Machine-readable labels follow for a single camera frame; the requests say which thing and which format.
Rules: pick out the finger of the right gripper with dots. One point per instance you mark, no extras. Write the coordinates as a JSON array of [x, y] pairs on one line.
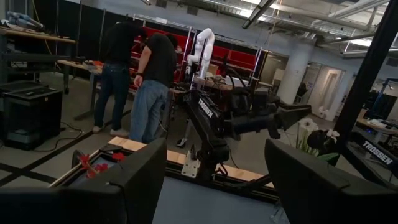
[[289, 112]]

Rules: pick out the wooden workbench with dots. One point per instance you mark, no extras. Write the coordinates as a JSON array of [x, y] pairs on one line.
[[37, 35]]

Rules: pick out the red storage rack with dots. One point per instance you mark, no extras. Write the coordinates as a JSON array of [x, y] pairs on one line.
[[239, 57]]

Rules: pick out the person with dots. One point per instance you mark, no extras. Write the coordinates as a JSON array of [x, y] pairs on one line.
[[302, 90], [116, 77], [149, 105]]

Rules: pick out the large white flower bunch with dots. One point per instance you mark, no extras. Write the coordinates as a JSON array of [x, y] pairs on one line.
[[308, 124]]

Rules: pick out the blue grey tube bundle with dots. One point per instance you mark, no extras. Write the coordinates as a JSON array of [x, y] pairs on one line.
[[25, 21]]

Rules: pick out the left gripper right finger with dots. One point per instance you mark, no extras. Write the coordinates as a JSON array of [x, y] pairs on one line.
[[326, 202]]

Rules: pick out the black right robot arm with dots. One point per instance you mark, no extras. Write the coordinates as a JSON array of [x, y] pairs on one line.
[[205, 109]]

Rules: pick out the cluttered work table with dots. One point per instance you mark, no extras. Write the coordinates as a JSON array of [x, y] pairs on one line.
[[217, 83]]

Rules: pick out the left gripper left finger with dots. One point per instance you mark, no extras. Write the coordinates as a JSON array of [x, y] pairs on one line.
[[93, 205]]

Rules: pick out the wooden table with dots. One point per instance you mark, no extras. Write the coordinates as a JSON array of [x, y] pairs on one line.
[[77, 65]]

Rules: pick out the black equipment case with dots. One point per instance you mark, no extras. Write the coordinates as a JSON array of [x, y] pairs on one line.
[[31, 115]]

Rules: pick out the small red flower bunch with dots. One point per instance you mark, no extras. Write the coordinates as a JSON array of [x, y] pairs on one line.
[[84, 160]]

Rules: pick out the black clamp post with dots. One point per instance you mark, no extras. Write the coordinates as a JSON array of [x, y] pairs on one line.
[[76, 157]]

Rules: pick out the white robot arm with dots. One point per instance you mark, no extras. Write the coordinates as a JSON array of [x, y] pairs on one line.
[[205, 40]]

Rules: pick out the white round column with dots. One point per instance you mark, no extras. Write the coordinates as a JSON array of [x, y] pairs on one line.
[[293, 74]]

